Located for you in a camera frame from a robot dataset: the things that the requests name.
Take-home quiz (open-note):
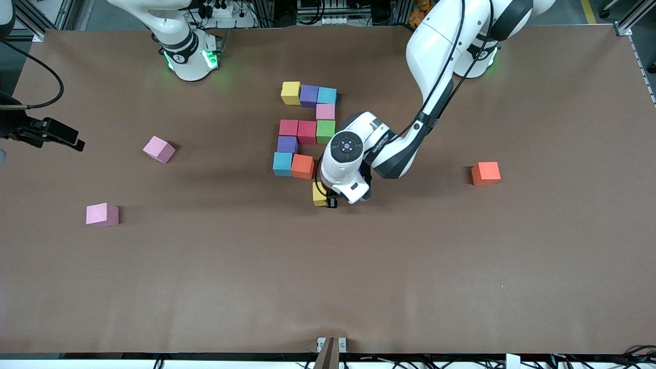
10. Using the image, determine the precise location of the white power strip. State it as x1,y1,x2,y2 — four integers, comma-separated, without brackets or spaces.
202,3,257,29

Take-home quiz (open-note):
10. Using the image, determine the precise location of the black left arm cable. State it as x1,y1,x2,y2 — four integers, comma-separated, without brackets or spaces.
315,0,495,198

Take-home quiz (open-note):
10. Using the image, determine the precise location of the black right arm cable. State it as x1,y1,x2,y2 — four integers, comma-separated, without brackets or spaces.
0,40,65,110

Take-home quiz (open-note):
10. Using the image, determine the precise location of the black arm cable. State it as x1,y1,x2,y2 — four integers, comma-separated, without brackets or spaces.
0,40,65,110
315,0,495,198

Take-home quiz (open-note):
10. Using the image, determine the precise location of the grey electronics box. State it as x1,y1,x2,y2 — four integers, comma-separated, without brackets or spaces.
296,0,355,26

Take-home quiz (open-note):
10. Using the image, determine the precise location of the aluminium frame rail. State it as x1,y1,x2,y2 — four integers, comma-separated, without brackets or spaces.
13,0,75,43
612,0,656,36

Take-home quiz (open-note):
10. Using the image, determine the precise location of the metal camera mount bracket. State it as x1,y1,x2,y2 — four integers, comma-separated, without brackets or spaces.
314,337,347,369

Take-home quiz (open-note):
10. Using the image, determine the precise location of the orange foam cube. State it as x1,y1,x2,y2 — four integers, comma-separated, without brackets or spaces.
291,154,315,180
471,161,502,187

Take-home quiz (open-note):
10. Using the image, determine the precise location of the pile of orange packets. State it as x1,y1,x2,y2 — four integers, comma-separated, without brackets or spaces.
407,0,436,27

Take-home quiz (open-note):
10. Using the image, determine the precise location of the brown paper table cover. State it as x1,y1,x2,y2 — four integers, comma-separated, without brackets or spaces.
0,26,656,357

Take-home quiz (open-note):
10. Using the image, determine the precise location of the green foam cube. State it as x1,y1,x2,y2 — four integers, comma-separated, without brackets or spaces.
316,120,336,145

